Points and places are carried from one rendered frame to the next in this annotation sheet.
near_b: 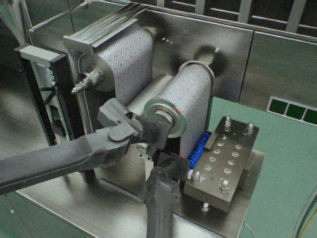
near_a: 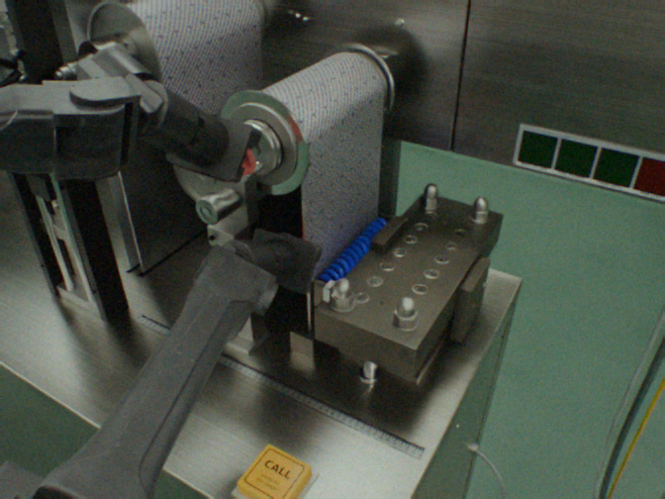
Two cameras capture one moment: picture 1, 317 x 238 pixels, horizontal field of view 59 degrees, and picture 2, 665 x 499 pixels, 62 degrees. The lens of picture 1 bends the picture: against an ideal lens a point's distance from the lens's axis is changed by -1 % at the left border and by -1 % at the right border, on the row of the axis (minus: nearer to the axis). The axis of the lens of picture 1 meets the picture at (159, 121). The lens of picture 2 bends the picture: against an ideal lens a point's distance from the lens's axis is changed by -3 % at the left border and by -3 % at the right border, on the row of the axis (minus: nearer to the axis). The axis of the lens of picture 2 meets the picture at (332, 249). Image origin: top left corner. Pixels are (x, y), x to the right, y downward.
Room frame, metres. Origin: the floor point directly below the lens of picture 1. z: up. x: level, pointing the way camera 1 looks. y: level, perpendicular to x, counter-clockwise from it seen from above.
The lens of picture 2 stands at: (-0.03, -0.14, 1.57)
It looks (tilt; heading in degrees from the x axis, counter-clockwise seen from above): 35 degrees down; 2
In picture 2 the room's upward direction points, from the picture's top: straight up
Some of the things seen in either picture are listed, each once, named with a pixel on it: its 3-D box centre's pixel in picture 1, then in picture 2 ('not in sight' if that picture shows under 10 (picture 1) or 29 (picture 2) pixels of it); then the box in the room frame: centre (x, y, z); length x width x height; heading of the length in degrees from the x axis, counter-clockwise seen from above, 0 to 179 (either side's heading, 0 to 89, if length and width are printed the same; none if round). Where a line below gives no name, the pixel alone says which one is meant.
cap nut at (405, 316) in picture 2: (224, 185); (406, 311); (0.56, -0.21, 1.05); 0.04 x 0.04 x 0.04
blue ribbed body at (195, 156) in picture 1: (197, 151); (356, 251); (0.73, -0.15, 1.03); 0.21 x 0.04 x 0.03; 152
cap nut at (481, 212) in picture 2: (249, 126); (480, 207); (0.84, -0.37, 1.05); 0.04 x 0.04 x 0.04
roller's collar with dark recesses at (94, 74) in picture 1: (91, 77); (109, 58); (0.76, 0.22, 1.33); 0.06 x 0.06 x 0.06; 62
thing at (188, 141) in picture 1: (193, 134); (344, 208); (0.74, -0.12, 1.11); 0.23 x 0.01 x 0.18; 152
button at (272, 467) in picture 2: not in sight; (275, 479); (0.38, -0.05, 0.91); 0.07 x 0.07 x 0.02; 62
